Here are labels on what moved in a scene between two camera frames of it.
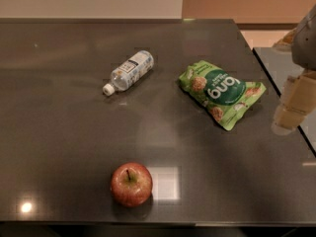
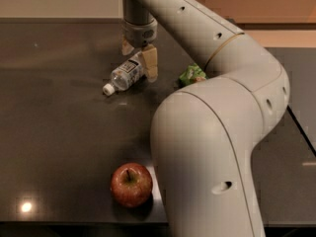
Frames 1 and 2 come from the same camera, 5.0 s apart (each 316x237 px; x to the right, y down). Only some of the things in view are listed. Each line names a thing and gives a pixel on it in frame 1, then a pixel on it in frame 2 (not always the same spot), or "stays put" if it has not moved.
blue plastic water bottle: (130, 71) stays put
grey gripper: (306, 46) → (138, 35)
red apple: (131, 185) stays put
